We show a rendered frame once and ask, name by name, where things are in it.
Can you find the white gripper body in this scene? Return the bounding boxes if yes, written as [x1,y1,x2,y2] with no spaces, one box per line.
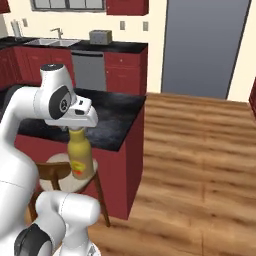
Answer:
[44,106,100,130]

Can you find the yellow juice bottle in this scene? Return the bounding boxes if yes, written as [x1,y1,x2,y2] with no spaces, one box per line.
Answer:
[67,127,95,181]

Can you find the grey dishwasher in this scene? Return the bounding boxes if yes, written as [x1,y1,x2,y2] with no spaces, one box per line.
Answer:
[70,49,108,92]

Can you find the red kitchen island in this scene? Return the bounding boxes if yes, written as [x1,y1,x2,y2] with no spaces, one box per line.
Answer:
[0,87,148,221]

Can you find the wooden stool with cream cushion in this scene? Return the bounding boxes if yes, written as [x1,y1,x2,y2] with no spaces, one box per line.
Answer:
[27,152,111,228]

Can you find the red base cupboard with drawer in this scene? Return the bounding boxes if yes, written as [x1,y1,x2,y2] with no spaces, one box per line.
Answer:
[103,46,149,97]

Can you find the red base cupboard run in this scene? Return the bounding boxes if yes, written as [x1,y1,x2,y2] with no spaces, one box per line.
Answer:
[0,45,76,90]

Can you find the steel double sink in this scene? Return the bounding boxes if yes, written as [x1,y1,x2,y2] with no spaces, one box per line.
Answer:
[23,37,82,48]

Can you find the grey toaster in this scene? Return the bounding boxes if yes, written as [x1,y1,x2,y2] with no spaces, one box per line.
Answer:
[88,29,114,46]

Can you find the steel tap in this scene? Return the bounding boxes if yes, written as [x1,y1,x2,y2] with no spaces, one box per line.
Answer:
[49,27,65,41]

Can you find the white paper towel roll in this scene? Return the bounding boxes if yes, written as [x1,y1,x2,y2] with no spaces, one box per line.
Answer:
[10,19,23,40]

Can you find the grey framed window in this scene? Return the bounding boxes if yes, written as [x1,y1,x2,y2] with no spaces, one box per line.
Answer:
[30,0,107,13]

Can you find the grey door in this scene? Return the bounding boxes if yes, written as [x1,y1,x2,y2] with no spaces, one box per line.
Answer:
[160,0,253,100]

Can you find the red cabinet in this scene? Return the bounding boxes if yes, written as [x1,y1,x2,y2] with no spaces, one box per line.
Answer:
[248,76,256,118]

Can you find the red wall cupboard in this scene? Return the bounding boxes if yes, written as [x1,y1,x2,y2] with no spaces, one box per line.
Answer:
[105,0,150,17]
[0,0,11,15]

